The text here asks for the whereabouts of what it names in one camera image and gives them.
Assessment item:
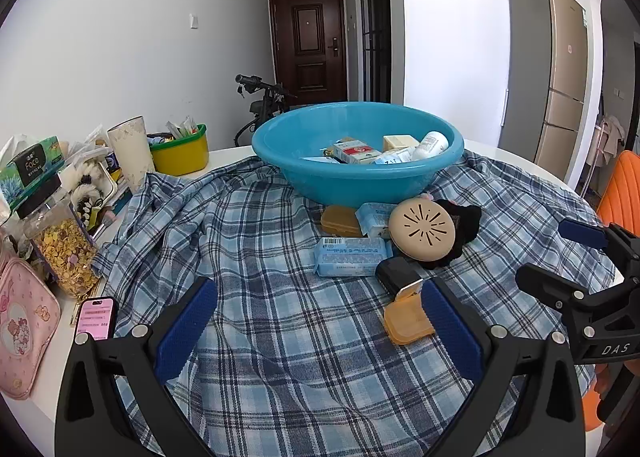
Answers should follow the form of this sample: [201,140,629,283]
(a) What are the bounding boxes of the beige patterned cup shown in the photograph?
[107,115,157,194]

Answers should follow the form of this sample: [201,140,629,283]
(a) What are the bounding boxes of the black rectangular box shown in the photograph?
[376,256,425,300]

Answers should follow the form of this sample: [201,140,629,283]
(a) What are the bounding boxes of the black plush scrunchie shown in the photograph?
[424,194,483,270]

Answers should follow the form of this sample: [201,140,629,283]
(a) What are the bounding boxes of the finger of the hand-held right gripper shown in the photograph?
[557,218,640,270]
[515,262,632,335]

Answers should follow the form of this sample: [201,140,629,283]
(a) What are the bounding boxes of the pile of small sachets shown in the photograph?
[146,117,201,144]

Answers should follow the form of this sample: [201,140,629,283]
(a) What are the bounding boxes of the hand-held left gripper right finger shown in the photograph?
[420,277,586,457]

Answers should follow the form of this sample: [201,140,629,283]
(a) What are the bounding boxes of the dark brown entrance door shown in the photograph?
[268,0,348,105]

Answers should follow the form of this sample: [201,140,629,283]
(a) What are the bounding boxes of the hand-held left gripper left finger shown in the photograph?
[55,277,218,457]

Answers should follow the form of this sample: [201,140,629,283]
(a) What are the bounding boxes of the brown flat case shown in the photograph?
[320,205,360,238]

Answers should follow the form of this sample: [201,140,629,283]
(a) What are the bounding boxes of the pink printed pouch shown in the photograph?
[0,257,62,402]

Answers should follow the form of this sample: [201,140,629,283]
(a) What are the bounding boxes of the yellow and green container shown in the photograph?
[149,124,210,176]

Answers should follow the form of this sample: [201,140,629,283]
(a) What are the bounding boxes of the cream soap bar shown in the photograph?
[383,134,420,152]

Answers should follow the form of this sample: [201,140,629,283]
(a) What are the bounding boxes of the gold and grey fridge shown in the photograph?
[498,0,590,180]

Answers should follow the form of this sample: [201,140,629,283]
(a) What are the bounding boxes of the blue and white box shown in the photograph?
[372,147,416,166]

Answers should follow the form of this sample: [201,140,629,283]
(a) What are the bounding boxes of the pile of clear plastic bags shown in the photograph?
[70,124,113,158]

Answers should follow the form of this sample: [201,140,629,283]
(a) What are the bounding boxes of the black bicycle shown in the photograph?
[234,74,298,148]

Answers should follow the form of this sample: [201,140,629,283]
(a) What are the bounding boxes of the blue plaid shirt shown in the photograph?
[92,149,618,457]

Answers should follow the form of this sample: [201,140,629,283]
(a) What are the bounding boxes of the orange chair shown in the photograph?
[582,149,640,430]

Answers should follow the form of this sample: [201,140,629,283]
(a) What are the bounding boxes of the smartphone with pink screen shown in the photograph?
[74,298,119,345]

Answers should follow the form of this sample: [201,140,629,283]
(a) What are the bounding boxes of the red and white box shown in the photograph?
[332,139,383,165]

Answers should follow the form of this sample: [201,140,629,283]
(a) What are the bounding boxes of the black framed glass door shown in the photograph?
[357,0,393,104]

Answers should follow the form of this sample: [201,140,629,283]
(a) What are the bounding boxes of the clothes on drying rack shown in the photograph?
[577,117,627,198]

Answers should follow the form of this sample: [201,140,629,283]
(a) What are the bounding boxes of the white lotion bottle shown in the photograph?
[412,131,449,161]

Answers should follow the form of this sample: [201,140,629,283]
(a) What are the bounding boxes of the beige round case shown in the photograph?
[389,197,457,262]

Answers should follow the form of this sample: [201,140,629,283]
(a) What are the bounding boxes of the blue plastic basin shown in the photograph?
[251,102,465,210]

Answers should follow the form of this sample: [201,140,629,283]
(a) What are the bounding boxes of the blue wet wipes packet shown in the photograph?
[313,237,395,278]

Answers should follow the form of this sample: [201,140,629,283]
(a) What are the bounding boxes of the light blue tissue packet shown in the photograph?
[355,202,401,240]

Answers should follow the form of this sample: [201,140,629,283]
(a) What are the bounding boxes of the black and white fluffy item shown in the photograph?
[62,157,118,233]

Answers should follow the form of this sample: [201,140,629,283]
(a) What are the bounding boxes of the clear cereal container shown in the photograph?
[17,172,101,298]

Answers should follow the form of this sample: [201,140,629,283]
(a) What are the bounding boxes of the green tissue box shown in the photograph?
[0,136,66,210]

